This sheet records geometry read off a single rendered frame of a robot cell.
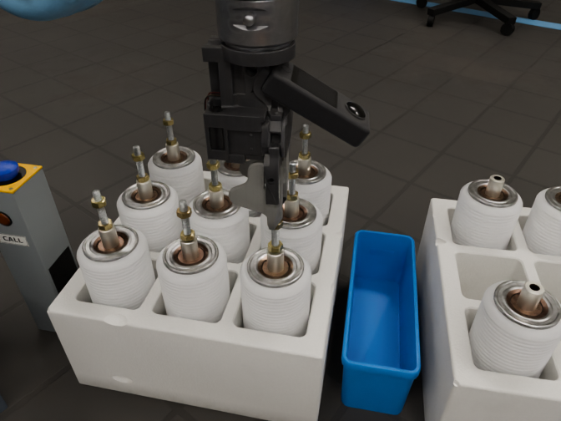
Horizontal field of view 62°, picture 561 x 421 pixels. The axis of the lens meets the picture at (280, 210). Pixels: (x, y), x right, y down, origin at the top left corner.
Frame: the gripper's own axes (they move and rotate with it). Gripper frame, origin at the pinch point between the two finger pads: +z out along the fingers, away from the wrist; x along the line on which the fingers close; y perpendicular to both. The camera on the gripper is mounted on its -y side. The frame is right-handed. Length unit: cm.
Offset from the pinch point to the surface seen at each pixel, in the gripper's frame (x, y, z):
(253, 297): 4.1, 2.9, 11.4
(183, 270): 2.5, 12.5, 9.2
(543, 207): -19.7, -38.7, 10.2
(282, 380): 7.8, -1.4, 23.1
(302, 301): 2.7, -3.3, 12.7
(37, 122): -80, 90, 35
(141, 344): 6.7, 18.7, 20.6
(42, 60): -132, 119, 35
